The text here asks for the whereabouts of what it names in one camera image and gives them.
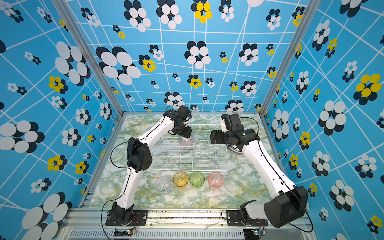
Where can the clear drinking glass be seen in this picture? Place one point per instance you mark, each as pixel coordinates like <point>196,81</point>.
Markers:
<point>163,184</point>

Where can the white wire dish rack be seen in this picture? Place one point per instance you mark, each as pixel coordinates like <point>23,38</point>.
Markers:
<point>170,154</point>

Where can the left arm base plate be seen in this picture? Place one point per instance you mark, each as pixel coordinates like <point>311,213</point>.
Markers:
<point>130,218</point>

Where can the yellow drinking glass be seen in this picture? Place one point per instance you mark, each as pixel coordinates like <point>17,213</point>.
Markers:
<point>180,179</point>

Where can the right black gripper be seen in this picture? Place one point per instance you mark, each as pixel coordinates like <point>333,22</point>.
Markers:
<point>217,134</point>

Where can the aluminium front rail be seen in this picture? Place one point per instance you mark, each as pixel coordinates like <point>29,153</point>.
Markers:
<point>178,224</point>

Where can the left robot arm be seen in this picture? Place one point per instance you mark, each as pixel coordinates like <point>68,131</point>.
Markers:
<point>139,159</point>

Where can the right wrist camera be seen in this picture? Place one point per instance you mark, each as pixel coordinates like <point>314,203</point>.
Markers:
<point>223,126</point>

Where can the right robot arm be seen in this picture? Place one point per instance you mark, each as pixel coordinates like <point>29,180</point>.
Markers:
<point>288,201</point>

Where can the green drinking glass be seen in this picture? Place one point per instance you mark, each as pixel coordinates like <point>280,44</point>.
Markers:
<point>197,179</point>

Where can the white plate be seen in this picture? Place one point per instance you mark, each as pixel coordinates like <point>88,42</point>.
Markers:
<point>235,150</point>

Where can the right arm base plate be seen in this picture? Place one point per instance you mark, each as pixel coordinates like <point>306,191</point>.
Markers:
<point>238,218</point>

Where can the striped ceramic bowl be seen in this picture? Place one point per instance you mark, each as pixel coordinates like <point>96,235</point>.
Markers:
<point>186,142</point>

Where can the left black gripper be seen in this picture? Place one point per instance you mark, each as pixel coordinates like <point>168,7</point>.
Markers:
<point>188,132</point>

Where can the pink drinking glass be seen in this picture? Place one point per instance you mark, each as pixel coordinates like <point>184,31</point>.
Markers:
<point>215,180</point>

